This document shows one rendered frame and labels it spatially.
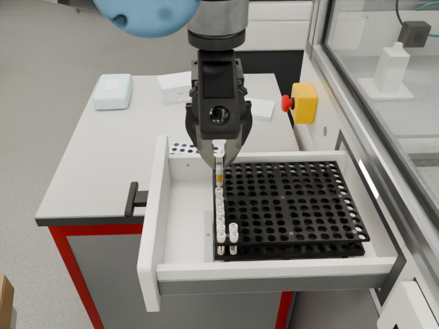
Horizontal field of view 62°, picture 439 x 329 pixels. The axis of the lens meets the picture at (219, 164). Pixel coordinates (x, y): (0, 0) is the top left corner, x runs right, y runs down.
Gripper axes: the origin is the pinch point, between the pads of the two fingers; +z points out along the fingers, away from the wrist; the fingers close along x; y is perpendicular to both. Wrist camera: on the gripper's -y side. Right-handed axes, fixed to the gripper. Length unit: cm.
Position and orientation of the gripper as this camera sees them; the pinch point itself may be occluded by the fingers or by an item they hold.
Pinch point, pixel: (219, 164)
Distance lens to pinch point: 56.4
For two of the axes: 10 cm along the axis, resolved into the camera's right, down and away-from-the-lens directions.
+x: -10.0, 0.4, -0.3
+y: -0.5, -6.5, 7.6
